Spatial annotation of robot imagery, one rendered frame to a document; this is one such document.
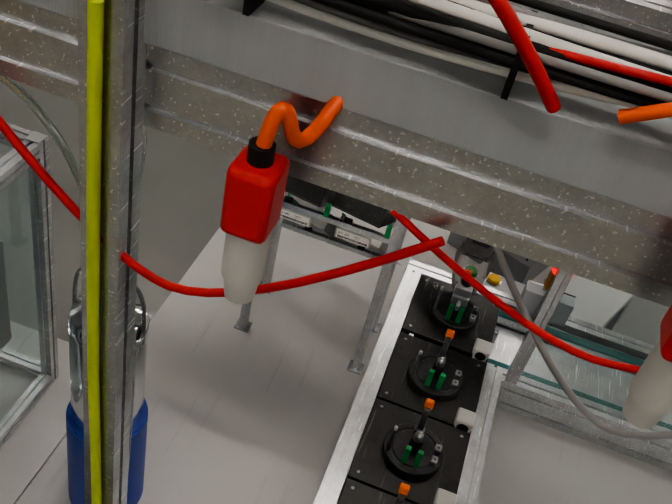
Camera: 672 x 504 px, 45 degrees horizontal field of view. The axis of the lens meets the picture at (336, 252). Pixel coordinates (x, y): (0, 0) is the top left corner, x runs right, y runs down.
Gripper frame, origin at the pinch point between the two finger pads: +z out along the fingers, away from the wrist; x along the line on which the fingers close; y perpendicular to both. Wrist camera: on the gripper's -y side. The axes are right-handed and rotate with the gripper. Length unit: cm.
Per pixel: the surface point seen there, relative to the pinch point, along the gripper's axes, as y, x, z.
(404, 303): 8.5, 13.6, 9.5
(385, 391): -17.3, 10.4, 31.3
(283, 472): -28, 26, 56
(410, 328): 0.6, 9.8, 15.3
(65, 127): 182, 211, -17
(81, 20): -151, 46, -4
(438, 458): -30, -6, 40
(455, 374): -12.0, -4.5, 21.9
